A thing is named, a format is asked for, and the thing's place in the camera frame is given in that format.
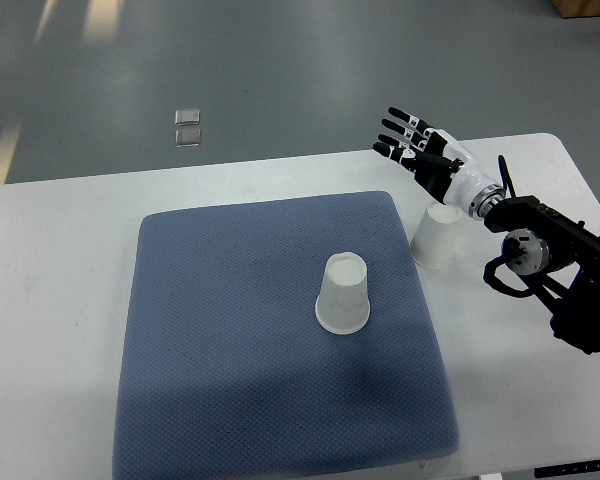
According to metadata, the blue fabric cushion mat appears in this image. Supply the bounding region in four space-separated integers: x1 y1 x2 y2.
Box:
112 191 459 479

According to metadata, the upper metal floor plate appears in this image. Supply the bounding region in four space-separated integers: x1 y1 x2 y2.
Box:
174 107 200 125

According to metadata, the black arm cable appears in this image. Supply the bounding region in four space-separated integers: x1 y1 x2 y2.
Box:
482 252 541 300

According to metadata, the brown cardboard box corner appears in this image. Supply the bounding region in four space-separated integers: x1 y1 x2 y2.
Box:
550 0 600 19

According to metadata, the white robotic hand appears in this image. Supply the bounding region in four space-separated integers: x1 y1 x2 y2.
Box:
373 107 504 219

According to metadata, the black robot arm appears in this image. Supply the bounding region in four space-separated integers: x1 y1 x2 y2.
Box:
373 107 600 355

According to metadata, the white paper cup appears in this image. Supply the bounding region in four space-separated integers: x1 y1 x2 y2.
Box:
315 252 370 335
410 202 462 269

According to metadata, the black table control panel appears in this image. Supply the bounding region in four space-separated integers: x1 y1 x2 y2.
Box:
534 460 600 479

